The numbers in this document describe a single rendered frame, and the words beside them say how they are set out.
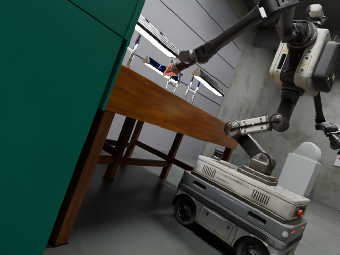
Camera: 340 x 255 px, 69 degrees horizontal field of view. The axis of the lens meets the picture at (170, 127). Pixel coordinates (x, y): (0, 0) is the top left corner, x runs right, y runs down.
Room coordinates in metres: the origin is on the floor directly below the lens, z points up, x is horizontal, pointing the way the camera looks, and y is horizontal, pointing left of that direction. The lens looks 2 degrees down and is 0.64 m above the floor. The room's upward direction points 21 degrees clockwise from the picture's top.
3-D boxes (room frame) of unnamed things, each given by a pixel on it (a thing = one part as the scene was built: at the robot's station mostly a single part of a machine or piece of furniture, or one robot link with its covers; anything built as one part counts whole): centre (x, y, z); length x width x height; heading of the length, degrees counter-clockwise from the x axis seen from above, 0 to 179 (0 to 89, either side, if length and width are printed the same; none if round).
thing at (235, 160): (6.21, -2.06, 0.38); 0.78 x 0.62 x 0.76; 51
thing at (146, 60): (2.61, 0.27, 1.08); 0.62 x 0.08 x 0.07; 148
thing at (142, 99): (1.71, -0.15, 0.67); 1.81 x 0.12 x 0.19; 148
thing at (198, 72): (2.31, -0.20, 1.08); 0.62 x 0.08 x 0.07; 148
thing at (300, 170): (6.17, -3.40, 0.66); 0.67 x 0.61 x 1.32; 50
